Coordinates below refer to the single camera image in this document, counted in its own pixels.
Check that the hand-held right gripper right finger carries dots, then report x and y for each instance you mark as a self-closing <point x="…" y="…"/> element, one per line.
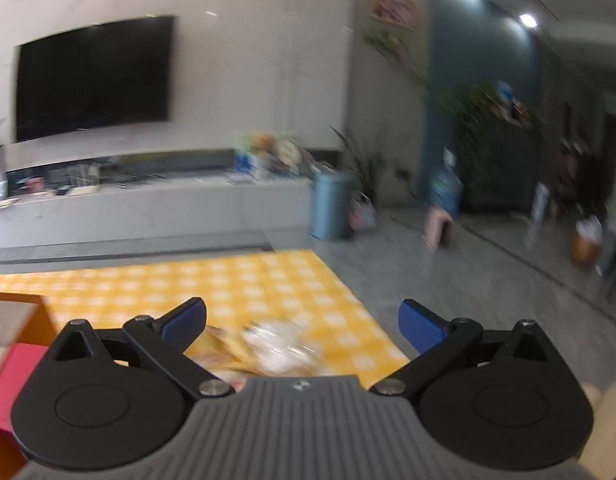
<point x="420" y="327"/>

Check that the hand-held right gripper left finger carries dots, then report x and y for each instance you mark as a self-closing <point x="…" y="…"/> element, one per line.
<point x="183" y="322"/>

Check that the orange cardboard box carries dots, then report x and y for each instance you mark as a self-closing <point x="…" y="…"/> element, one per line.
<point x="35" y="322"/>

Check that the yellow checkered tablecloth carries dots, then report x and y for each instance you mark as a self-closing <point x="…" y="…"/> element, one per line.
<point x="268" y="285"/>

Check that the pink stool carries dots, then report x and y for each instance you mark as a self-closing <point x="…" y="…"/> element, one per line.
<point x="438" y="227"/>

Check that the clear plastic bag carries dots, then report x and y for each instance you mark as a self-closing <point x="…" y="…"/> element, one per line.
<point x="283" y="345"/>

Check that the long white TV console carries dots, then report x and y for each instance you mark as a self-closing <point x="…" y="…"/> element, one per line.
<point x="163" y="205"/>

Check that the pink woven bag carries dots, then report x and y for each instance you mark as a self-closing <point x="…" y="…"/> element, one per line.
<point x="363" y="212"/>

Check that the blue-grey pedal trash bin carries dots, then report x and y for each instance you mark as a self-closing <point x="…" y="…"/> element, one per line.
<point x="330" y="207"/>

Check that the green potted floor plant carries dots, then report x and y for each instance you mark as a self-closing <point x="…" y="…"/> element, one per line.
<point x="363" y="160"/>

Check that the dark cabinet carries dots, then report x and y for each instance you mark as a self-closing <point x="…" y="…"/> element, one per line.
<point x="503" y="170"/>

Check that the gold pot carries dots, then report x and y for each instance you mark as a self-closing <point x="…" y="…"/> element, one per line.
<point x="585" y="245"/>

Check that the tall leafy green plant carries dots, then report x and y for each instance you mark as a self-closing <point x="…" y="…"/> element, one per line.
<point x="463" y="105"/>

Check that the ceiling spotlight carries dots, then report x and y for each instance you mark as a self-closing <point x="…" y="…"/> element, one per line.
<point x="528" y="20"/>

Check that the black wall television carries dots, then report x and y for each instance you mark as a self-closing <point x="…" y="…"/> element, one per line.
<point x="93" y="77"/>

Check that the framed wall picture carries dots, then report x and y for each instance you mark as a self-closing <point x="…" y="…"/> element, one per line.
<point x="393" y="7"/>

